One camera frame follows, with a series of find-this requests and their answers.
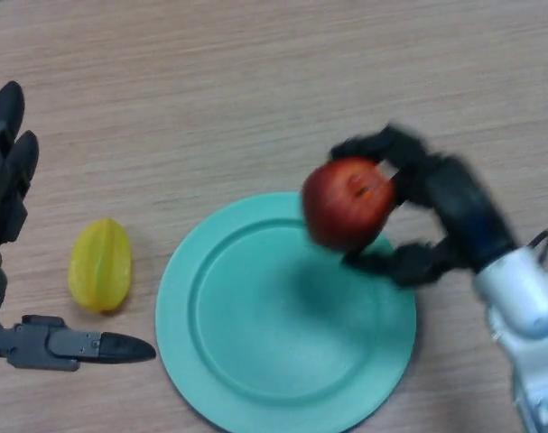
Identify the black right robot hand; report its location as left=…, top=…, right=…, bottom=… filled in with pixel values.
left=328, top=124, right=518, bottom=290

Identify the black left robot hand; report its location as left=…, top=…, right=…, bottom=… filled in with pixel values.
left=0, top=80, right=157, bottom=373

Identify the red apple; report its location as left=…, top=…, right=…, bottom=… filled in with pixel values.
left=302, top=156, right=397, bottom=253

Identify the green round plate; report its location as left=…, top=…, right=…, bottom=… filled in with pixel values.
left=154, top=191, right=418, bottom=433

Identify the yellow starfruit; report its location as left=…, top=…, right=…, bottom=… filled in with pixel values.
left=68, top=216, right=134, bottom=315

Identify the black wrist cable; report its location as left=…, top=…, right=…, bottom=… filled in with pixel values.
left=528, top=228, right=548, bottom=263

